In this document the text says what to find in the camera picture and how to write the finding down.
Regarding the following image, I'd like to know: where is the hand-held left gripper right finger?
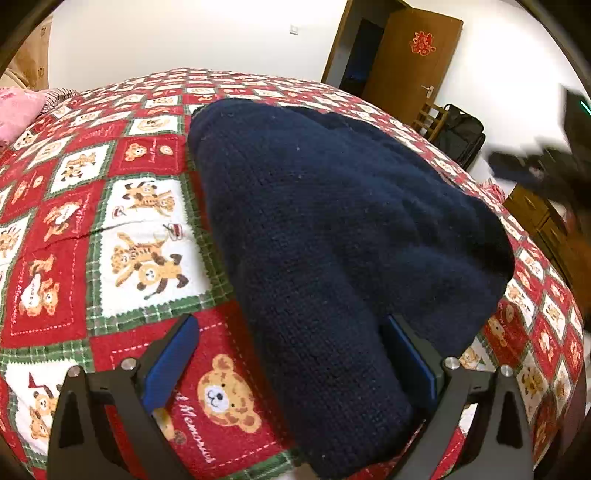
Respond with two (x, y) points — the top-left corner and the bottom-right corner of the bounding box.
(385, 314), (537, 480)

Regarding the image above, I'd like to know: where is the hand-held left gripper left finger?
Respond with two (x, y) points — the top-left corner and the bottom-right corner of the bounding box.
(46, 314), (201, 480)

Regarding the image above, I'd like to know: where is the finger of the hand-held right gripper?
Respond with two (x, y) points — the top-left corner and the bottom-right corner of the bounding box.
(488, 147), (555, 191)

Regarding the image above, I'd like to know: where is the navy knitted sweater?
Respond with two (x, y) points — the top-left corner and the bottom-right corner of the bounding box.
(187, 98), (516, 480)

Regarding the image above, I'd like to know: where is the black bag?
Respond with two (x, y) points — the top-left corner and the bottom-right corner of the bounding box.
(434, 104), (487, 169)

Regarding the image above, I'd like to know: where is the wooden cabinet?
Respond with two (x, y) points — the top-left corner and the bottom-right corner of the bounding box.
(502, 184), (591, 319)

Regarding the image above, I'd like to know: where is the wooden chair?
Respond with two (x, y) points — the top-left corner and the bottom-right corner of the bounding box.
(412, 102), (451, 142)

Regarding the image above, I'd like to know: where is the wooden door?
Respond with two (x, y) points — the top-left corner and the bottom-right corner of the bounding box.
(360, 10), (464, 126)

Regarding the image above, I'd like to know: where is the red paper door decoration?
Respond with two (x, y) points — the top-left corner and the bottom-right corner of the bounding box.
(409, 30), (439, 55)

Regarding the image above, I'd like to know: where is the red checked bear blanket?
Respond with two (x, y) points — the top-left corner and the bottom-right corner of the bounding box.
(0, 68), (588, 480)

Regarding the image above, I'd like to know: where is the grey patterned pillow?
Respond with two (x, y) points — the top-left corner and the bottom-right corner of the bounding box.
(41, 87), (83, 115)

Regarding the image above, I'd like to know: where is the pink pillow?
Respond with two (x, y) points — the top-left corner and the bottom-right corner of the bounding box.
(0, 88), (49, 145)

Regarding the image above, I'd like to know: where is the beige curtain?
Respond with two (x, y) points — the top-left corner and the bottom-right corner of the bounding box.
(10, 16), (54, 91)

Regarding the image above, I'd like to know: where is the wooden door frame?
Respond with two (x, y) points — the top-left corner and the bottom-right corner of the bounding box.
(320, 0), (413, 99)

